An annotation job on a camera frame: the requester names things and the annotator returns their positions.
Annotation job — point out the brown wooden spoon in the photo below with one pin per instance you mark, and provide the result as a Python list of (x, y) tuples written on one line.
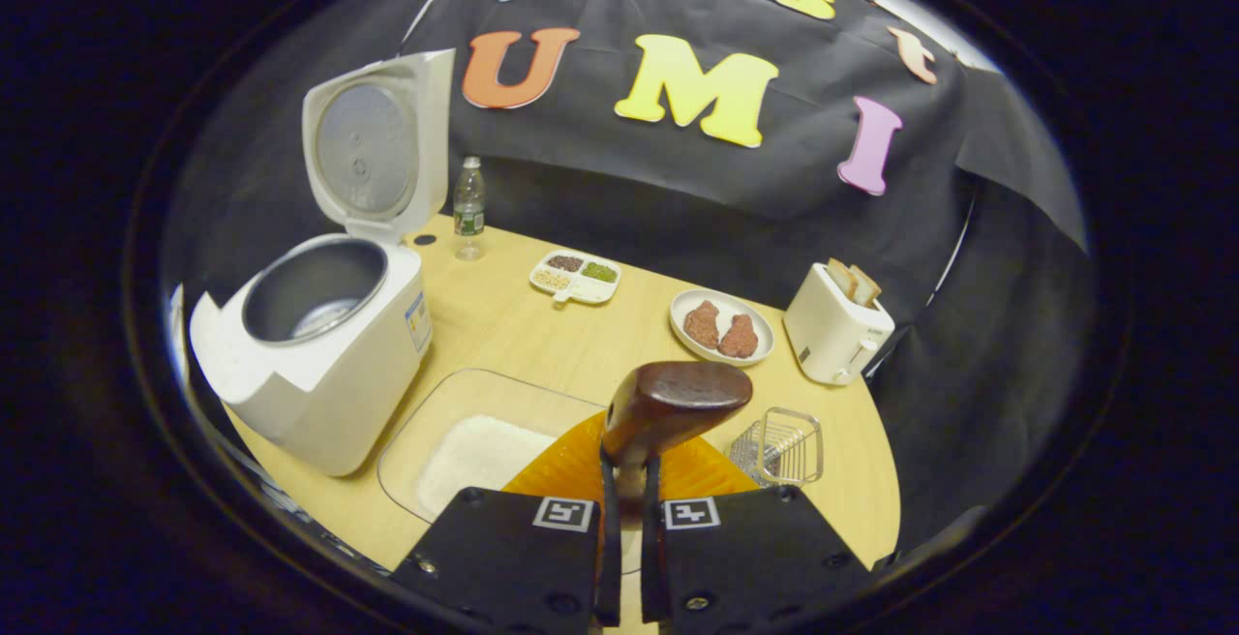
[(678, 398)]

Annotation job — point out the toasted bread slice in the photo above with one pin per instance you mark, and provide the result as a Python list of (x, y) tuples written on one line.
[(840, 279), (865, 287)]

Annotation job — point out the white rice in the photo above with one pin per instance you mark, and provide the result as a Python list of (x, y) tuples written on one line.
[(479, 456)]

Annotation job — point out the clear water bottle green label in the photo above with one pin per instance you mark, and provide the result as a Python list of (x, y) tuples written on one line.
[(469, 209)]

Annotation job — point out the clear glass dish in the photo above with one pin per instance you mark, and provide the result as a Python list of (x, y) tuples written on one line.
[(465, 393)]

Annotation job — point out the white round plate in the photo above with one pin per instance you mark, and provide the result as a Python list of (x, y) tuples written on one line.
[(760, 320)]

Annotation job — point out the white toaster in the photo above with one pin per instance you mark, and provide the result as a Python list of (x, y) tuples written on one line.
[(828, 335)]

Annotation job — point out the black backdrop cloth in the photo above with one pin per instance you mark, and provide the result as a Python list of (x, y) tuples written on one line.
[(678, 199)]

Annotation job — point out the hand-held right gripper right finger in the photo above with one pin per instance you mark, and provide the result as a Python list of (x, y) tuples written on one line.
[(755, 558)]

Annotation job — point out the white divided dish of beans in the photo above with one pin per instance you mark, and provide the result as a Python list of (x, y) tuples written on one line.
[(576, 277)]

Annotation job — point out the white rice cooker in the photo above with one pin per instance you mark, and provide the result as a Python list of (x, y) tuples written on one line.
[(329, 374)]

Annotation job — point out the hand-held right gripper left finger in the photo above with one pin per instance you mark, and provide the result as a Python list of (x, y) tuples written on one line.
[(503, 558)]

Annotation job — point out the brown meat piece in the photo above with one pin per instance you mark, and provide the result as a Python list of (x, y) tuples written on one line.
[(701, 325), (739, 337)]

